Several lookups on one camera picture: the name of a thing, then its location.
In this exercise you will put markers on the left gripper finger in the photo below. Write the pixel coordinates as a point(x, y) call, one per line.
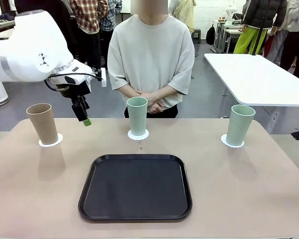
point(86, 105)
point(78, 113)

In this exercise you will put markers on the dark step stool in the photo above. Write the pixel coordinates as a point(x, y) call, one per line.
point(196, 35)

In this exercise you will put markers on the bystander in beige jacket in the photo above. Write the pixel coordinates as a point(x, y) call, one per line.
point(276, 47)

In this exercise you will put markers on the person's right forearm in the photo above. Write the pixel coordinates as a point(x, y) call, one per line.
point(127, 90)

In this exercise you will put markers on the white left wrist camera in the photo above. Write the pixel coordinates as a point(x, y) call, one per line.
point(103, 77)

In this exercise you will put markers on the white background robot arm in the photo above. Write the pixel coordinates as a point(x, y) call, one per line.
point(231, 10)

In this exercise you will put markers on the person in beige shirt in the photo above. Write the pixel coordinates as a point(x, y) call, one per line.
point(152, 49)

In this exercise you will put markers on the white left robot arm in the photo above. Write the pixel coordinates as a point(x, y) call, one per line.
point(27, 49)

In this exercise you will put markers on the white background workbench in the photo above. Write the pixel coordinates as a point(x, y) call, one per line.
point(229, 31)

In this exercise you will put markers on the dark blue cloth bundle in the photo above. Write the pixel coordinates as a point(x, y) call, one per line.
point(7, 17)

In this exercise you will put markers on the brown paper cup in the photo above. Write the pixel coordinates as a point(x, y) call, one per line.
point(46, 127)

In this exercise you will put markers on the black plastic serving tray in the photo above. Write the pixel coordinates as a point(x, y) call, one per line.
point(129, 196)

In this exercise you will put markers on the bystander in red plaid shirt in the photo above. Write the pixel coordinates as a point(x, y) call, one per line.
point(88, 15)

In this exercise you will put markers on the bystander in lime trousers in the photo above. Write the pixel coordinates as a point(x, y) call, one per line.
point(261, 12)

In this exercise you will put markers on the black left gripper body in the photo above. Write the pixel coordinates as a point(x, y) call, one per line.
point(77, 88)

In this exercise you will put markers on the person's left forearm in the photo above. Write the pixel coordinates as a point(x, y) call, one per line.
point(167, 91)

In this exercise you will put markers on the person's left hand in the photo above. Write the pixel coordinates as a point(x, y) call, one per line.
point(145, 95)

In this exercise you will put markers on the red bag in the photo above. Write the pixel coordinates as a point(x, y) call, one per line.
point(268, 46)

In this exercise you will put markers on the person's right hand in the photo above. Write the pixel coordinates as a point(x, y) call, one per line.
point(156, 105)

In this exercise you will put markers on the bystander in blue plaid shirt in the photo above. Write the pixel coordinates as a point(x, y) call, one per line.
point(109, 20)

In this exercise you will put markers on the white background desk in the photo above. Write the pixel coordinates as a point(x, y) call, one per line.
point(0, 23)

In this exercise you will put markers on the black tripod pole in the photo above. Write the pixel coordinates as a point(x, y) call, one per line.
point(256, 42)

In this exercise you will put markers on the large white folding table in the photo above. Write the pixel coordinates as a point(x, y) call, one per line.
point(251, 79)

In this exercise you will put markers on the white scalloped paper coaster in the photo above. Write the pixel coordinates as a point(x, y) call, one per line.
point(145, 136)
point(60, 139)
point(224, 139)

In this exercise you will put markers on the pale green plastic cup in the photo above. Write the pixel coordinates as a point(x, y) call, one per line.
point(137, 119)
point(239, 129)

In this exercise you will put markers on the black backpack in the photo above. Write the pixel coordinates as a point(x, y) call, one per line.
point(210, 35)

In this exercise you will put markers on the bystander in cream hoodie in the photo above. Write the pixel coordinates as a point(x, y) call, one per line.
point(184, 12)

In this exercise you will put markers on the white height-adjustable desk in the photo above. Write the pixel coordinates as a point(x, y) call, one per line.
point(0, 36)

